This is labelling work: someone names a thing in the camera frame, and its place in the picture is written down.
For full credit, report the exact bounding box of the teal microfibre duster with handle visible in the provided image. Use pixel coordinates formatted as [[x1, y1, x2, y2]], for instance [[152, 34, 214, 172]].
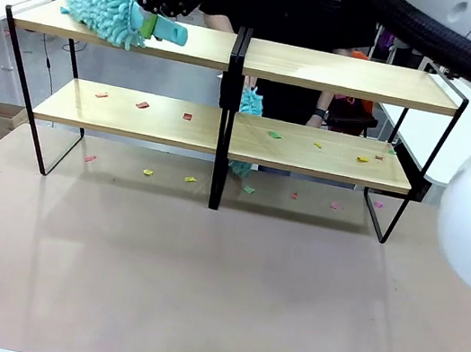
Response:
[[51, 0, 196, 60]]

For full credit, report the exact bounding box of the person's left forearm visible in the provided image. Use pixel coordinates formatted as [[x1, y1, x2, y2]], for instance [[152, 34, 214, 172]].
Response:
[[308, 42, 355, 123]]

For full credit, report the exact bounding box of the person's black shirt torso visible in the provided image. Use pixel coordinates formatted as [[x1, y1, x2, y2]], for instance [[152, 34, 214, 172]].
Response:
[[182, 0, 384, 136]]

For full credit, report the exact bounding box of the purple garment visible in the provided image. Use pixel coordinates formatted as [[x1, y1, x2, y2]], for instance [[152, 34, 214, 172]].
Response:
[[379, 26, 402, 50]]

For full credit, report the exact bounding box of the wood shelf unit, black frame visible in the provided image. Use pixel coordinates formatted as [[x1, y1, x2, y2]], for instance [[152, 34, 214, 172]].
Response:
[[0, 0, 248, 211], [209, 26, 471, 255]]

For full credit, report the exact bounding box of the black right arm cable sleeve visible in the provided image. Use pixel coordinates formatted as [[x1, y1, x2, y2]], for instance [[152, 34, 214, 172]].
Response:
[[349, 0, 471, 92]]

